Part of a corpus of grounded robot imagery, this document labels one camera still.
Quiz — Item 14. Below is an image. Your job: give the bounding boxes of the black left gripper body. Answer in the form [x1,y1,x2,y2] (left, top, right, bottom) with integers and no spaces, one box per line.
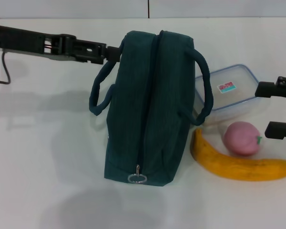
[0,25,77,62]

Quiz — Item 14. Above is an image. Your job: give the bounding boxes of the clear box with blue lid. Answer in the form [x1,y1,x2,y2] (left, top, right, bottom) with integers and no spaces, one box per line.
[194,63,265,120]

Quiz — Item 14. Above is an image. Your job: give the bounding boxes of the pink toy peach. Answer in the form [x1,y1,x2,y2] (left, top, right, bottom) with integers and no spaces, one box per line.
[223,121,263,157]

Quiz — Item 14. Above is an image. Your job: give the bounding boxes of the dark teal zip bag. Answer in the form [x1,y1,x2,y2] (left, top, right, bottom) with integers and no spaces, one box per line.
[89,30,215,188]

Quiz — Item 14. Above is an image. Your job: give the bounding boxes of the yellow toy banana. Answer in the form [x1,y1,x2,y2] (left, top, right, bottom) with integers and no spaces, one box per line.
[190,128,286,181]

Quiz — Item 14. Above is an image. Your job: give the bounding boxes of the metal zipper pull ring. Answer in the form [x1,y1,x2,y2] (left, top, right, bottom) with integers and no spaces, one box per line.
[128,164,148,184]

